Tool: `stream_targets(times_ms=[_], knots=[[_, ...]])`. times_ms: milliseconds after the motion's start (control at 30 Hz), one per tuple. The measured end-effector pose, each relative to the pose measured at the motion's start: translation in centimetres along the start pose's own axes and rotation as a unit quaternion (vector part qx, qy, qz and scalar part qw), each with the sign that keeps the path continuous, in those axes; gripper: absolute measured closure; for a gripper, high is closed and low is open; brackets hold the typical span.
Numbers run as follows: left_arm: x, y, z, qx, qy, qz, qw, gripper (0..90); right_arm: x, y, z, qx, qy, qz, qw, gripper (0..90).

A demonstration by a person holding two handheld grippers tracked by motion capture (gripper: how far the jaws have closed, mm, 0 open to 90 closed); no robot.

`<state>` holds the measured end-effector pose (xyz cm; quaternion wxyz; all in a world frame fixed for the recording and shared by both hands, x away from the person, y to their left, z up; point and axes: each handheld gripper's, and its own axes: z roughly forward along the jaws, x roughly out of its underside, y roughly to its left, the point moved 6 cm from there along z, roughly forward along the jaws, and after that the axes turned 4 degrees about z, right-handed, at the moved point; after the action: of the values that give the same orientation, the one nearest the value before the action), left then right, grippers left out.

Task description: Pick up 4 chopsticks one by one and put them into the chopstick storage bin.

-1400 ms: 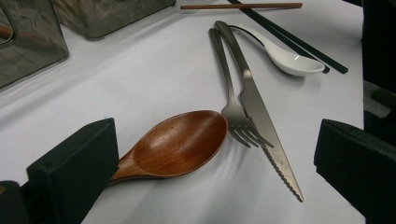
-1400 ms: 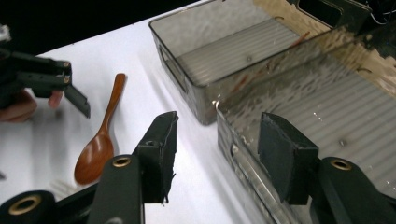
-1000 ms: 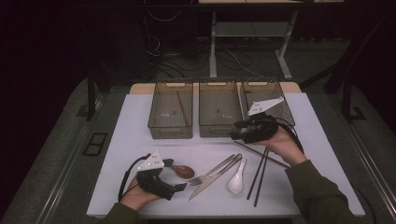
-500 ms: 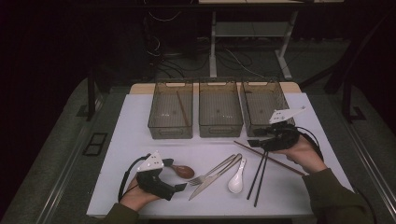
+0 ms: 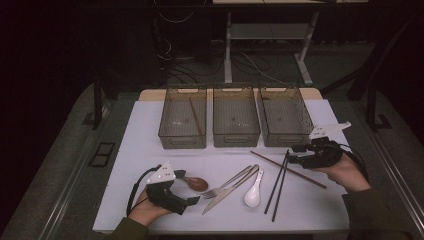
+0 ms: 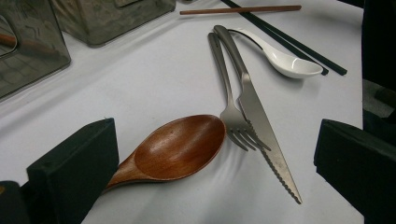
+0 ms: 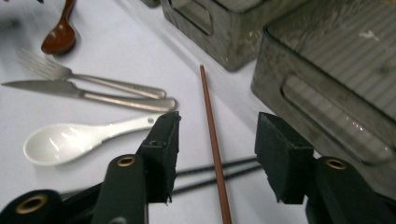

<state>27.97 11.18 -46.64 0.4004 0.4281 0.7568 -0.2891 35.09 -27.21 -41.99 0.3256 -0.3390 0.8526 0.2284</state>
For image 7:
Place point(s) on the brown wooden spoon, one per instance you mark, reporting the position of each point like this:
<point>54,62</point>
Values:
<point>59,39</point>

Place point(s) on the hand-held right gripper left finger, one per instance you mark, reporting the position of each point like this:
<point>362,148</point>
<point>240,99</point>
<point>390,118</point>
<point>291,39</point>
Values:
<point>162,161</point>

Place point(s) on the black chopstick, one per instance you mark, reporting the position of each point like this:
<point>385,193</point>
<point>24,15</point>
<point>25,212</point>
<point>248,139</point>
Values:
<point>193,186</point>
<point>193,170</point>

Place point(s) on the grey plastic bin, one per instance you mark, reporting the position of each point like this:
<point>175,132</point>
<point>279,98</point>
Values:
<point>236,40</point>
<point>327,62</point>
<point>151,2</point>

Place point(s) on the brown wooden chopstick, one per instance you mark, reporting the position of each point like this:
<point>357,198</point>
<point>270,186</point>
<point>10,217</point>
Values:
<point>214,140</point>

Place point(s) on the white ceramic spoon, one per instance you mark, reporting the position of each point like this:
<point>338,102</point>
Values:
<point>62,143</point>

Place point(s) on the steel knife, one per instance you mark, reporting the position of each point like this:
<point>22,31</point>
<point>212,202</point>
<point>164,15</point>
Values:
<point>46,87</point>

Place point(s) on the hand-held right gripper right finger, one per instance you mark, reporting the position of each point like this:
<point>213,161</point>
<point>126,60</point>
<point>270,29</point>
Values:
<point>285,161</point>

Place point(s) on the steel fork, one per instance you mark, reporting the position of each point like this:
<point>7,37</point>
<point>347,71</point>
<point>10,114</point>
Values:
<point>56,72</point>

